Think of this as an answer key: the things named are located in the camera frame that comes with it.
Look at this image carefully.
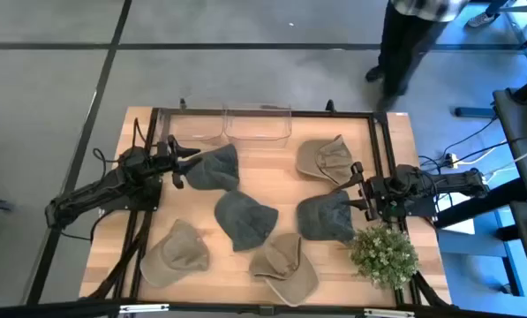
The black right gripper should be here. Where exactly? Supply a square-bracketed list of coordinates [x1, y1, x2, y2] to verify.
[332, 161, 395, 223]

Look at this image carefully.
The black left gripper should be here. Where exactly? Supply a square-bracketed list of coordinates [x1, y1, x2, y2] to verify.
[154, 134, 205, 191]

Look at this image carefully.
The dark green cap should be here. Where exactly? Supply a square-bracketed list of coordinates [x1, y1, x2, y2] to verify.
[214, 189, 280, 253]
[296, 189, 357, 244]
[184, 143, 241, 192]

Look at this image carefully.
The khaki cap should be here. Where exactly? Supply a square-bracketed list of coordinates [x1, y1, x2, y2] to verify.
[295, 134, 355, 186]
[139, 218, 211, 289]
[248, 232, 320, 307]

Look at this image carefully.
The clear plastic bin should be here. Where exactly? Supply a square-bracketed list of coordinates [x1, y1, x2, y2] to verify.
[222, 102, 293, 149]
[156, 103, 227, 147]

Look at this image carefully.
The green potted plant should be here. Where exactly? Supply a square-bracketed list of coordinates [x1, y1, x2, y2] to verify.
[349, 223, 420, 291]

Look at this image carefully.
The white sheet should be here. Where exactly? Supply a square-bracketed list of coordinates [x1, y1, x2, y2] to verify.
[425, 178, 477, 236]

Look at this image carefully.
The black desk beam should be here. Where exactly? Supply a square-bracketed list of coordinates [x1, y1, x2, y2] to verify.
[433, 178, 527, 230]

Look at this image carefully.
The blue desk foot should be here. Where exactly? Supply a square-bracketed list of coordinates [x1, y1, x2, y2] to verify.
[455, 106, 498, 118]

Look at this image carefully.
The person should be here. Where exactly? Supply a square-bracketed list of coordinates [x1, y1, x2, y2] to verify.
[364, 0, 471, 98]

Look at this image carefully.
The grey desk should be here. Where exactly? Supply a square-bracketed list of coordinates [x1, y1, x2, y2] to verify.
[492, 86, 527, 204]

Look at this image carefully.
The black crossbar with silver brackets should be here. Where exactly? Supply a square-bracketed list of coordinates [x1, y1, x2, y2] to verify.
[0, 299, 527, 318]

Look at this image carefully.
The person's foot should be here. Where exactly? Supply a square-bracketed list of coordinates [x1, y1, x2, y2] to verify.
[465, 0, 511, 28]

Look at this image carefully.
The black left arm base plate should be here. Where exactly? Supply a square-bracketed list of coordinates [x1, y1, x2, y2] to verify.
[99, 176, 163, 212]

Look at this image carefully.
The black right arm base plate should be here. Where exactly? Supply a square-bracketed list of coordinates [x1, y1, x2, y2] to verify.
[377, 193, 439, 220]

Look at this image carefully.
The black aluminium table frame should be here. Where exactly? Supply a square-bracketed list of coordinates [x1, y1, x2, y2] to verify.
[86, 105, 454, 310]

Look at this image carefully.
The blue desk frame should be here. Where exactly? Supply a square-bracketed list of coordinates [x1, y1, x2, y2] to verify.
[439, 207, 524, 298]

